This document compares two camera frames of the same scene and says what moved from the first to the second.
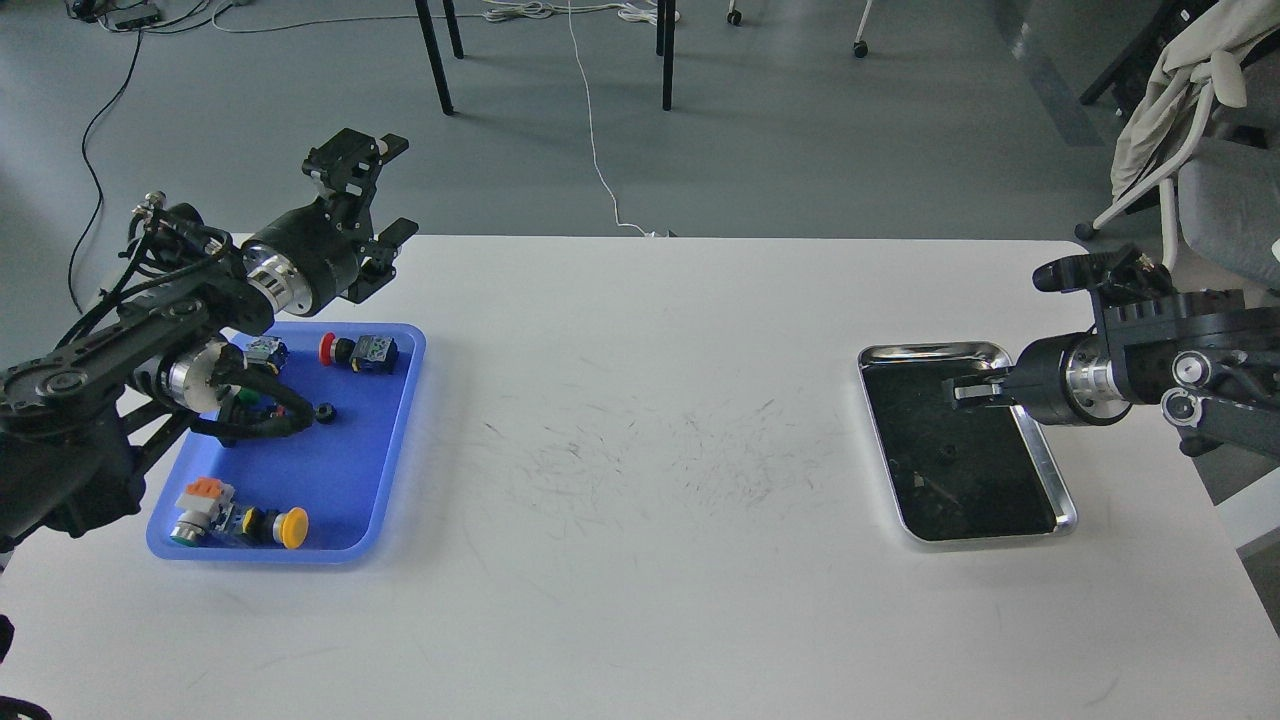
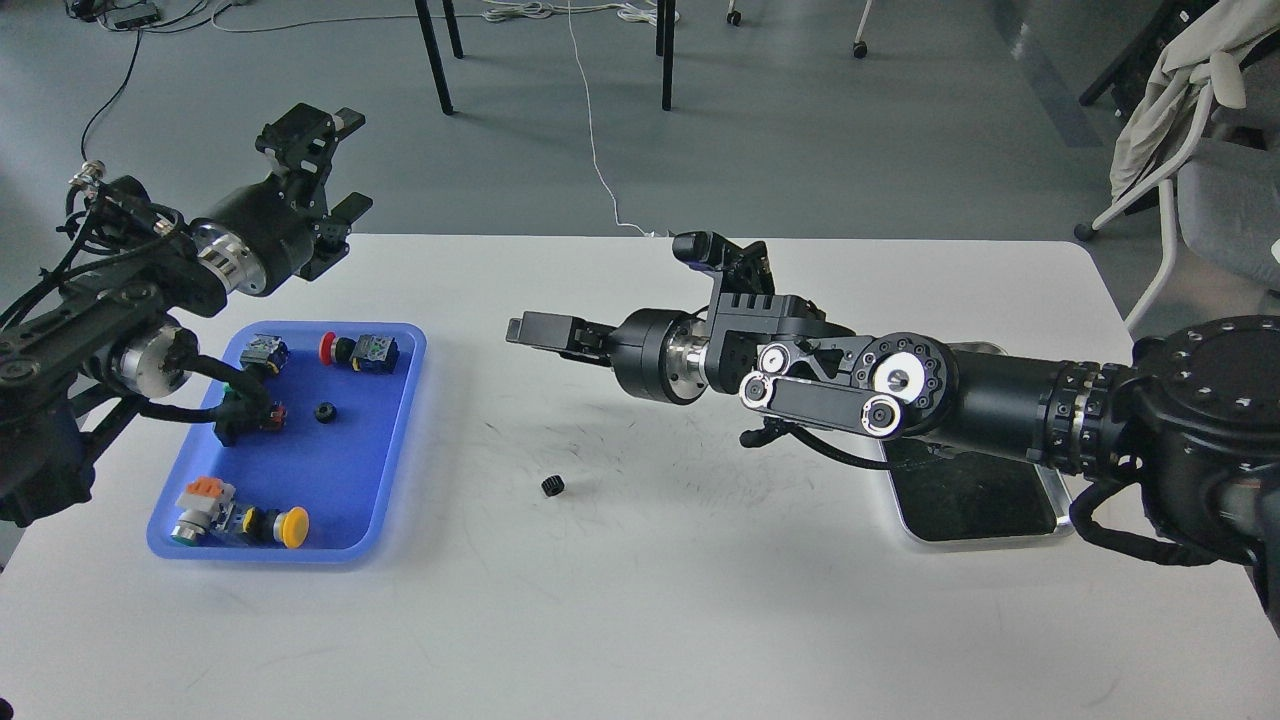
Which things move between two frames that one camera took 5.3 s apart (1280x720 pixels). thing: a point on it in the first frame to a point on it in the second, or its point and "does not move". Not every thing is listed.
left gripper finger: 378,269 to 331,244
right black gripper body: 1038,382 to 657,353
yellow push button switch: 289,527 does not move
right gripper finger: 977,390 to 570,336
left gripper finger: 345,167 to 303,139
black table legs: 665,8 does not move
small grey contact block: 266,350 does not move
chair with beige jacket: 1207,132 does not move
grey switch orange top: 206,506 does not move
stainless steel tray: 956,474 does not move
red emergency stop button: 372,354 does not move
